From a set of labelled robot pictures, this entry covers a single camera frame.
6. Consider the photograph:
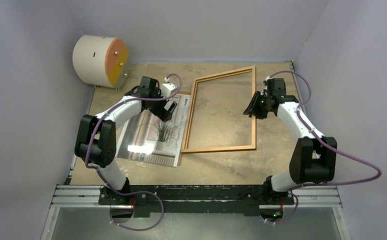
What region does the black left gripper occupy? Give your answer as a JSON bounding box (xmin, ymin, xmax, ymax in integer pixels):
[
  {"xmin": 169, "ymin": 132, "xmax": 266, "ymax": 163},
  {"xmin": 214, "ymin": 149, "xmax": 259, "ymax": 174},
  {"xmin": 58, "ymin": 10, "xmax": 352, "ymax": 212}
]
[{"xmin": 148, "ymin": 87, "xmax": 177, "ymax": 122}]

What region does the plant photo print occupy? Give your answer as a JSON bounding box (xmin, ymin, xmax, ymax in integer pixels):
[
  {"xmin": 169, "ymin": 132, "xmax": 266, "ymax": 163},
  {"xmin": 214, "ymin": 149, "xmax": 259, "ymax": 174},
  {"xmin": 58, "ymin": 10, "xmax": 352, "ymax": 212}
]
[{"xmin": 135, "ymin": 93, "xmax": 184, "ymax": 167}]

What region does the wooden picture frame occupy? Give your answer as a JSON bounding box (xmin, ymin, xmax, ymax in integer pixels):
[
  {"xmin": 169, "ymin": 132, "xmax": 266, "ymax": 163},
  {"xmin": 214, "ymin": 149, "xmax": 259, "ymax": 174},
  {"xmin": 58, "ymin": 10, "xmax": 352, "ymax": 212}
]
[{"xmin": 180, "ymin": 65, "xmax": 263, "ymax": 155}]

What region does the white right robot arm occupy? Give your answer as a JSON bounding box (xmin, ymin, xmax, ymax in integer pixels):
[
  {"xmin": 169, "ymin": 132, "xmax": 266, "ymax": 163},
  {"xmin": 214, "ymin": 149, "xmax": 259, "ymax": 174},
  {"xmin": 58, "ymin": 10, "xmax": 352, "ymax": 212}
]
[{"xmin": 243, "ymin": 77, "xmax": 337, "ymax": 204}]

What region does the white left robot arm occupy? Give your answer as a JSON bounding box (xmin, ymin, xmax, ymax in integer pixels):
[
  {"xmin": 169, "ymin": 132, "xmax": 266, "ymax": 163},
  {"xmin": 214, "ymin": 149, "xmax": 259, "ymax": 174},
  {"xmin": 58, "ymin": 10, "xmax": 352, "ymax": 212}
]
[{"xmin": 74, "ymin": 74, "xmax": 182, "ymax": 205}]

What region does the white cylindrical drum cabinet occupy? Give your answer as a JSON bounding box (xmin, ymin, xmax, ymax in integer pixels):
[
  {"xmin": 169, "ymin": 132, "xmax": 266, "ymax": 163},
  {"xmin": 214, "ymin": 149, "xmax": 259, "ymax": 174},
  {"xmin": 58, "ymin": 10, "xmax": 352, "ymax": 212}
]
[{"xmin": 72, "ymin": 35, "xmax": 129, "ymax": 91}]

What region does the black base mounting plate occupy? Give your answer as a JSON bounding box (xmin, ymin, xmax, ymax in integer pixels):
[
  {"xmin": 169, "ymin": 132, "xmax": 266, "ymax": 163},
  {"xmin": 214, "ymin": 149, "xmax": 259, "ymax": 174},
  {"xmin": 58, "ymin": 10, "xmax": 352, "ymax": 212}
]
[{"xmin": 98, "ymin": 184, "xmax": 295, "ymax": 218}]

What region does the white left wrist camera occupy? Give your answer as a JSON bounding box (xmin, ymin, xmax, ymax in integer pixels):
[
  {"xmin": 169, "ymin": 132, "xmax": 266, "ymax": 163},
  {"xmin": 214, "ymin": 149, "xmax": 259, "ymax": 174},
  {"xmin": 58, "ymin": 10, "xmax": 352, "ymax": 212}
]
[{"xmin": 160, "ymin": 77, "xmax": 179, "ymax": 98}]

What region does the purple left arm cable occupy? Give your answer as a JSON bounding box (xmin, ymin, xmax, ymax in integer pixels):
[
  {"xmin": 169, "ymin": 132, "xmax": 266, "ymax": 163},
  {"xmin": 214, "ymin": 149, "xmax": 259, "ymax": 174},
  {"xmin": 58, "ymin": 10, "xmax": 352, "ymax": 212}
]
[{"xmin": 84, "ymin": 73, "xmax": 183, "ymax": 232}]

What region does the aluminium extrusion rail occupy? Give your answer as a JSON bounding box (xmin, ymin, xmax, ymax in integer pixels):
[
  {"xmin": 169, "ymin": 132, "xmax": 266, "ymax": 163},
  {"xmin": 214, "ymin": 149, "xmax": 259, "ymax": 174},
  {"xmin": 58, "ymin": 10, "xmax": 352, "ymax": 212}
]
[{"xmin": 51, "ymin": 185, "xmax": 342, "ymax": 208}]

